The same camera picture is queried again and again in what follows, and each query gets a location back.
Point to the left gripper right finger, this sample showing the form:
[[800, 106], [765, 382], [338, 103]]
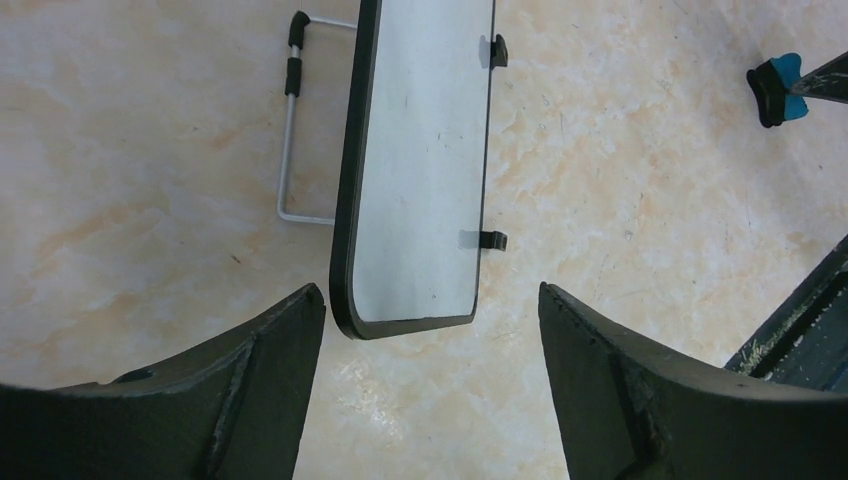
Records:
[[629, 407]]

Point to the blue black whiteboard eraser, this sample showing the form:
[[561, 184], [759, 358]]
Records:
[[770, 83]]

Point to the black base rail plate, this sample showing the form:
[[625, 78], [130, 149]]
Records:
[[804, 342]]

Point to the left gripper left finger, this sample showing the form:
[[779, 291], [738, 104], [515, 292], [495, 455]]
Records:
[[232, 407]]

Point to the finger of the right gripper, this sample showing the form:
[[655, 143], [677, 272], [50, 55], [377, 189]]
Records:
[[827, 82]]

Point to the white whiteboard black frame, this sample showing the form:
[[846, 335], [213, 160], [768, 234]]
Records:
[[408, 224]]

